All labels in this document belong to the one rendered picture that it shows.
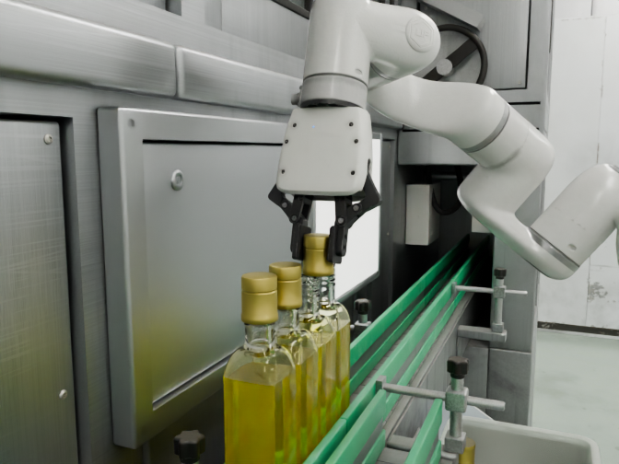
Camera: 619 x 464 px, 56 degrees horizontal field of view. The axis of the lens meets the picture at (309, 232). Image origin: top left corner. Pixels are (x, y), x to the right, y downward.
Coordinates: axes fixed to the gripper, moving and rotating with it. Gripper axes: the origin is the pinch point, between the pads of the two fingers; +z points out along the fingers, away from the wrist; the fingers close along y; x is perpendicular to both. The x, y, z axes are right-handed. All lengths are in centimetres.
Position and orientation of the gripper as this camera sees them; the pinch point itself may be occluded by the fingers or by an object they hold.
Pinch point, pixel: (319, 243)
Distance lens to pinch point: 65.3
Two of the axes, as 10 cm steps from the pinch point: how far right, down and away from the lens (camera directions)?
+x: 3.9, 1.3, 9.1
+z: -1.0, 9.9, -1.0
